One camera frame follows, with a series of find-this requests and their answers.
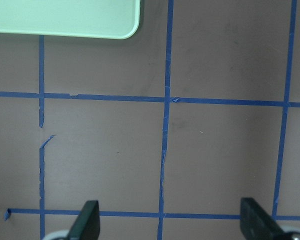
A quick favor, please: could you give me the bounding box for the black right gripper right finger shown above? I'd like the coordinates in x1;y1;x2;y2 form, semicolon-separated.
240;197;285;240

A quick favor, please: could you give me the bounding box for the light green plastic tray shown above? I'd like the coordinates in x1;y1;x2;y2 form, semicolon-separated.
0;0;141;40

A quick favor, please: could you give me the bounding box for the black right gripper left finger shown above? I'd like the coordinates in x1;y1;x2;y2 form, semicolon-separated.
67;200;101;240

